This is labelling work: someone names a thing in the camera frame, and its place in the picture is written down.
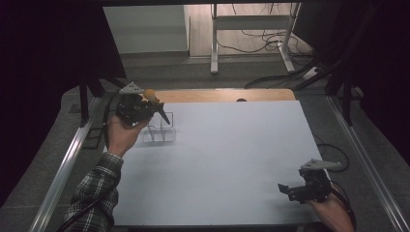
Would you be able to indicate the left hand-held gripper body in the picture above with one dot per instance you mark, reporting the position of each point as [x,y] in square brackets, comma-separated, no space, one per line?
[132,106]

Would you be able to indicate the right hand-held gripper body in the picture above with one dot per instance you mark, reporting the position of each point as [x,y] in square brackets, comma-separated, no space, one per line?
[314,187]

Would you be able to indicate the clear acrylic organizer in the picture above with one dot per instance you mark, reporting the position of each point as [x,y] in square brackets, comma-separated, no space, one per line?
[161,130]

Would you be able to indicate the person's left hand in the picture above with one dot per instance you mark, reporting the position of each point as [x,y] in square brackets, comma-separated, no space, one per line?
[124,137]

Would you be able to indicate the person's right hand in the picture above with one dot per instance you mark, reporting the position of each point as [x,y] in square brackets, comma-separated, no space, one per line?
[332,214]

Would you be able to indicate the black metal stand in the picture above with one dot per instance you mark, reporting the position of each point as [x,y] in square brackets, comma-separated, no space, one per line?
[346,96]
[84,100]

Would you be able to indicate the wooden table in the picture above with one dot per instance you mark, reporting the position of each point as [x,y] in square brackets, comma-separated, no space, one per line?
[219,95]

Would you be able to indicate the white board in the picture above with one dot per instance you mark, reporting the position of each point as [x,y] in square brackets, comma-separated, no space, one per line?
[225,161]

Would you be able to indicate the white cabinet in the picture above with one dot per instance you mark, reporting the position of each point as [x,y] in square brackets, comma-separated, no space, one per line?
[145,29]

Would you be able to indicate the black curtain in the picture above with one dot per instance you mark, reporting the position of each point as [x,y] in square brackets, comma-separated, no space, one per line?
[48,64]
[383,64]

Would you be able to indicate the white power strip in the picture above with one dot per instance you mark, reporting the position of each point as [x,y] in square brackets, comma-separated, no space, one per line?
[310,73]

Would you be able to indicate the black square floor frame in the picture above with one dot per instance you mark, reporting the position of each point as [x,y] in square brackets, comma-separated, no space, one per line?
[93,138]

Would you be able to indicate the aluminium rail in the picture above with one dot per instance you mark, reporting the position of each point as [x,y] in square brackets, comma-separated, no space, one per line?
[64,164]
[367,161]

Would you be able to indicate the white desk frame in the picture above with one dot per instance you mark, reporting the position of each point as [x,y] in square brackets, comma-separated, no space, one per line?
[214,38]

